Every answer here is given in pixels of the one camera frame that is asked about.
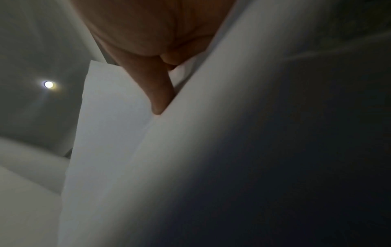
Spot person's right hand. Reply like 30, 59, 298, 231
70, 0, 237, 115

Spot white paper stack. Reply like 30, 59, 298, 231
57, 0, 391, 247

